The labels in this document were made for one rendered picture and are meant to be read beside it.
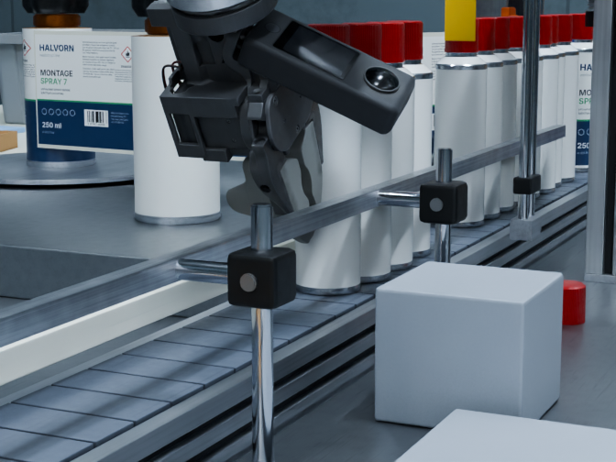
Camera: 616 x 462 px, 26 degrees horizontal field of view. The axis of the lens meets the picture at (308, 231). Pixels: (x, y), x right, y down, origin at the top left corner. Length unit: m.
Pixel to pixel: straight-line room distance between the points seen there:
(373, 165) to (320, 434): 0.27
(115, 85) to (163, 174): 0.32
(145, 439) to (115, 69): 0.97
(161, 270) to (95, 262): 0.48
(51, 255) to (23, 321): 0.60
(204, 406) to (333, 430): 0.13
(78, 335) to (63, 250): 0.43
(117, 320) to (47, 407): 0.10
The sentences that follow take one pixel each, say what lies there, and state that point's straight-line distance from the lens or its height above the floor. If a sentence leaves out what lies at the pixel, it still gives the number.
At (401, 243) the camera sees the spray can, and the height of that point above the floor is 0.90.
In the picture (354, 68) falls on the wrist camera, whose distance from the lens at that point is 0.90.
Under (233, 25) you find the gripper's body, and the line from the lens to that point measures 0.88.
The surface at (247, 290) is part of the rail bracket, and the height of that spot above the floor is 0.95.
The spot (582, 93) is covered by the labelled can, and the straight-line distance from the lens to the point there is 1.78.
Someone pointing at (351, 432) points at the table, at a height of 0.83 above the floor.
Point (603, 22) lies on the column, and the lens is 1.31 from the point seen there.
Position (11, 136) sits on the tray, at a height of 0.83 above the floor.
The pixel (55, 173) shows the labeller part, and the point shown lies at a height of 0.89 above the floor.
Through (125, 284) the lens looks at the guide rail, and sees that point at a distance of 0.70.
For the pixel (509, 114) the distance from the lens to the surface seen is 1.42.
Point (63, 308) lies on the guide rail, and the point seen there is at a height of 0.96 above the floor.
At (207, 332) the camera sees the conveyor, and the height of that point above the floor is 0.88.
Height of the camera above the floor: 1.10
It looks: 10 degrees down
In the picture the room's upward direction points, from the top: straight up
